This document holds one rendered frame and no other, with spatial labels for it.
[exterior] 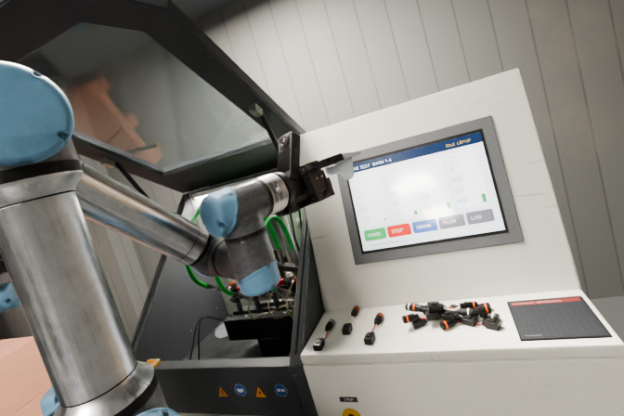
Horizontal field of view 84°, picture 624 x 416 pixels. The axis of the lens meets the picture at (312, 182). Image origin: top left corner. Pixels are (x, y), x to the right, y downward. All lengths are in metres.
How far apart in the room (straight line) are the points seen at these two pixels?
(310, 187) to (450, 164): 0.49
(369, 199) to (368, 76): 1.63
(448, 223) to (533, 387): 0.41
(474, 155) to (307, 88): 1.84
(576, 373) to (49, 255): 0.93
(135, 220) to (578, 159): 2.57
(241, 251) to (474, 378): 0.60
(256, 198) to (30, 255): 0.31
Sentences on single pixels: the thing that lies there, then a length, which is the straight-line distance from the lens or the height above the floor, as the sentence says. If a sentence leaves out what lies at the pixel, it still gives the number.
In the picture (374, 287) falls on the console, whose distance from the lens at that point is 1.12.
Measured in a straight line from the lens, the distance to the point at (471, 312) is 0.98.
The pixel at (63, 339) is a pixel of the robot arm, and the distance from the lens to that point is 0.50.
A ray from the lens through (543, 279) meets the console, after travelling 1.10.
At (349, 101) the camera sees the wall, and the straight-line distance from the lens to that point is 2.62.
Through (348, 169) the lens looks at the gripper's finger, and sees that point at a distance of 0.74.
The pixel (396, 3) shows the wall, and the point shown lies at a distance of 2.68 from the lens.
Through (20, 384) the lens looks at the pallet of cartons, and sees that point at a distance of 2.98.
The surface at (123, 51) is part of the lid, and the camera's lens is 0.99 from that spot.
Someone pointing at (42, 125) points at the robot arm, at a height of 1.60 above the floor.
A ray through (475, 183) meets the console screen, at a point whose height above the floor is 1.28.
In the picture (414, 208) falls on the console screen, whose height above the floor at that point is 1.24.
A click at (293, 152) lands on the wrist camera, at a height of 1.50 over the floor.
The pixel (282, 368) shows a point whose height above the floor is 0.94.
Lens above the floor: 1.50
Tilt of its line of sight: 6 degrees down
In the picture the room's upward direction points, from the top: 16 degrees counter-clockwise
